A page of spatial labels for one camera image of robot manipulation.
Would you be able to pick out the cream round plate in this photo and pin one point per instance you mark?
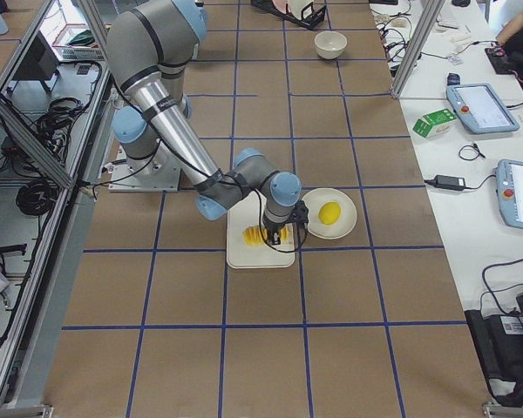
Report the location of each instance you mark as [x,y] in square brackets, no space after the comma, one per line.
[300,9]

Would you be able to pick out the striped bread roll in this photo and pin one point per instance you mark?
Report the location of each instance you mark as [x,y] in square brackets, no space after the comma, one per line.
[255,236]

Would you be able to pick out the white rectangular tray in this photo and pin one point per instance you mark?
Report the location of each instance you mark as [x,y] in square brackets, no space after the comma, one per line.
[240,255]

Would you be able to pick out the yellow lemon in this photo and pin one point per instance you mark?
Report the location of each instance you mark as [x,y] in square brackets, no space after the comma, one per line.
[330,213]

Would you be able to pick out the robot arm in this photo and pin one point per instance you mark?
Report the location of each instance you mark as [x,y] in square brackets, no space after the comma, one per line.
[159,35]

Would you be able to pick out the blue teach pendant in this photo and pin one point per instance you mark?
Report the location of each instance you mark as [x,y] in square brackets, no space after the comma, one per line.
[509,177]
[480,109]

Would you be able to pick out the black power brick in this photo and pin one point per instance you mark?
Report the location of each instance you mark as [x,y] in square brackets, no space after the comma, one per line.
[450,182]

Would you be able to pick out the pink round plate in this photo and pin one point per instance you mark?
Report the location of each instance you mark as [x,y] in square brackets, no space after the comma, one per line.
[281,6]

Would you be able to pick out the red wire basket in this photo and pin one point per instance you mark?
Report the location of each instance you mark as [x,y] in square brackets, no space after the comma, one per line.
[75,42]

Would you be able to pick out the green white carton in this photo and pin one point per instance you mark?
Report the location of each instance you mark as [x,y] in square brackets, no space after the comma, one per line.
[434,123]

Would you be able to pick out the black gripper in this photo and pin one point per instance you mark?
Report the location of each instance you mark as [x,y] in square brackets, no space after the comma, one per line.
[273,229]

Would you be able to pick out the aluminium frame rail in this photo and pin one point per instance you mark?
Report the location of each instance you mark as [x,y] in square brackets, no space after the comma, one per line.
[20,132]

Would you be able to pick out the cream bowl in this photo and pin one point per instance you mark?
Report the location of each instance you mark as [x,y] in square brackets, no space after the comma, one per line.
[330,44]

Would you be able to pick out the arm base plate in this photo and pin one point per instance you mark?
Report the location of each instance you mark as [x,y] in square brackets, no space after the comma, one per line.
[161,174]

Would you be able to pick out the cream plate with lemon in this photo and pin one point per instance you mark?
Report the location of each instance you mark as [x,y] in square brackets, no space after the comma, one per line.
[315,199]

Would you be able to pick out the black plate rack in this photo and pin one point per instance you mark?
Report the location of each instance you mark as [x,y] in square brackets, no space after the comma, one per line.
[310,23]

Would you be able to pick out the aluminium frame post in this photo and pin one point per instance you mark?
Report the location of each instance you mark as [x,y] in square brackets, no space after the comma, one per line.
[423,29]

